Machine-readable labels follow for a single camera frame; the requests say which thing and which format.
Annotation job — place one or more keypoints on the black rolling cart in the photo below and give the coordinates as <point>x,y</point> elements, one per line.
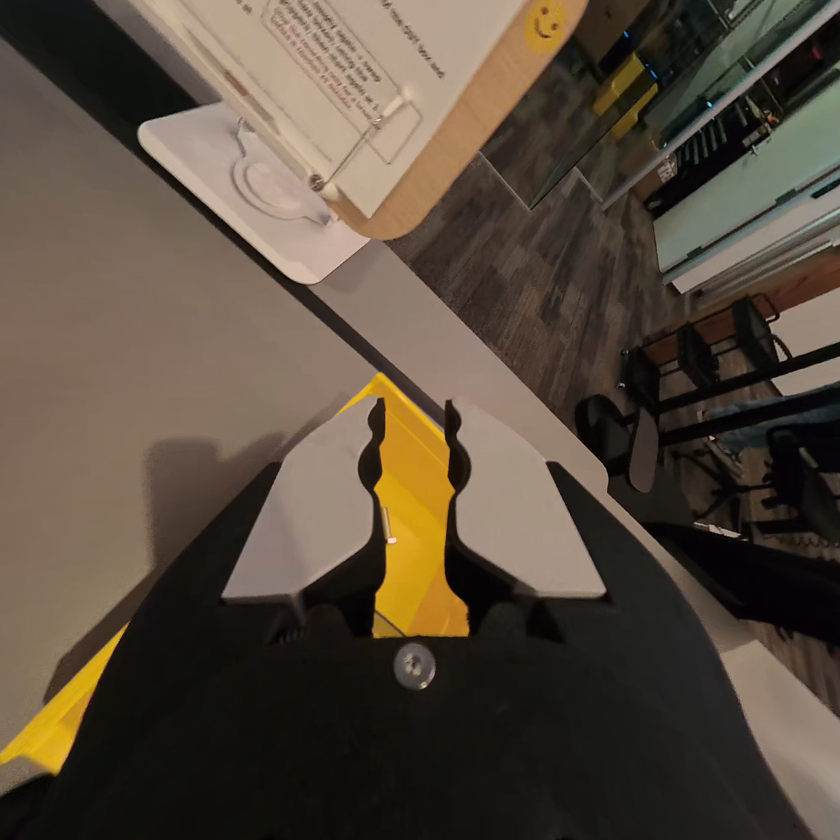
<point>695,354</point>

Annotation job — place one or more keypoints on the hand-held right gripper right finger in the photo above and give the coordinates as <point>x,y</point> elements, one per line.
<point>525,525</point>

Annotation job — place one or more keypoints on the silver hex bolt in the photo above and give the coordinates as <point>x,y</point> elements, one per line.
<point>387,525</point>

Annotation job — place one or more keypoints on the yellow plastic bin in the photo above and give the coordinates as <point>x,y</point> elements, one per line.
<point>413,472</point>

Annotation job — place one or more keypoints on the white stand base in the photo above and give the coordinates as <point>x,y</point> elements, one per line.
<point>197,151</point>

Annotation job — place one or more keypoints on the grey black office chair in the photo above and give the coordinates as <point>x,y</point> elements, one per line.
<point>617,433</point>

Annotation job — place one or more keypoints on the instruction sheet board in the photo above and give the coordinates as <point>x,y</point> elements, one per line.
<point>459,39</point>

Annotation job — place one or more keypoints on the yellow storage box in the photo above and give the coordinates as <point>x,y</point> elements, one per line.
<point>623,95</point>

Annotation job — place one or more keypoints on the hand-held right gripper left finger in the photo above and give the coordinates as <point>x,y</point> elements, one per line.
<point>295,525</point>

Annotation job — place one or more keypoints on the dark frame standing desk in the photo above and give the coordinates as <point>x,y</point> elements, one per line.
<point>754,394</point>

